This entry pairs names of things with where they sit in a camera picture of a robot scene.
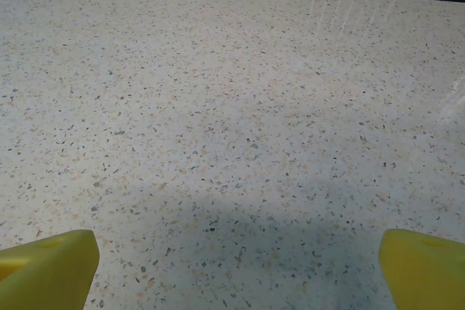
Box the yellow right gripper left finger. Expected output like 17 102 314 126
0 229 101 310

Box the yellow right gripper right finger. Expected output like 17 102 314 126
378 228 465 310

